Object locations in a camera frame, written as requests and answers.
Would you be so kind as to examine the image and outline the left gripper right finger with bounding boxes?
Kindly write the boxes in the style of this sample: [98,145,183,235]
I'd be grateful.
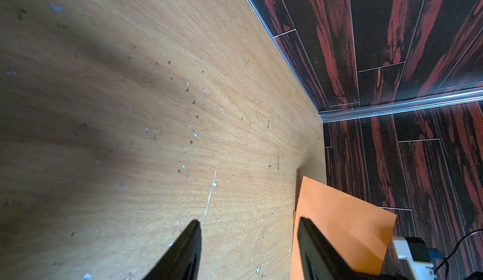
[297,217,358,280]

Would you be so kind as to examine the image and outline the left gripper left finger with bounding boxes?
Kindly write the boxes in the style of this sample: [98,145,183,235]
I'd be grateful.
[144,219,202,280]

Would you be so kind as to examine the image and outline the orange paper sheet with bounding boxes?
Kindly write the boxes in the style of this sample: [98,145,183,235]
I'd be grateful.
[290,176,396,279]

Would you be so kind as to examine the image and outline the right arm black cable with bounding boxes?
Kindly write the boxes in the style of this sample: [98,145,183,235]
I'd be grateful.
[433,228,483,275]

